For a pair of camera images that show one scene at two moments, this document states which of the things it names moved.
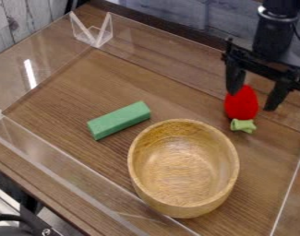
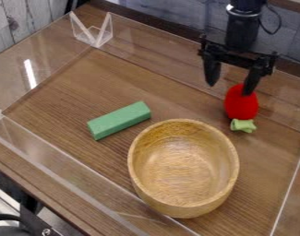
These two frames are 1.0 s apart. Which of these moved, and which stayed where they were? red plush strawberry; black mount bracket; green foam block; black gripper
Moved: black gripper
Stayed: green foam block; black mount bracket; red plush strawberry
